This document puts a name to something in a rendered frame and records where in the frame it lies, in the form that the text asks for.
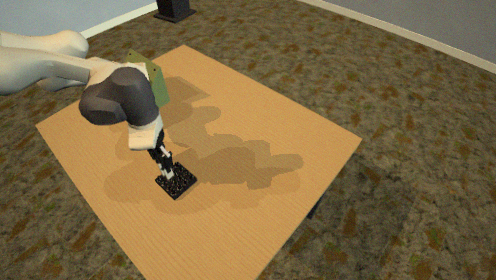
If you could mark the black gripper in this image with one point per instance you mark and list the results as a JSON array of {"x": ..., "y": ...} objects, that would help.
[{"x": 167, "y": 156}]

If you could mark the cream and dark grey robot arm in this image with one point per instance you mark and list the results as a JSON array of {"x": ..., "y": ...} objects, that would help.
[{"x": 124, "y": 95}]

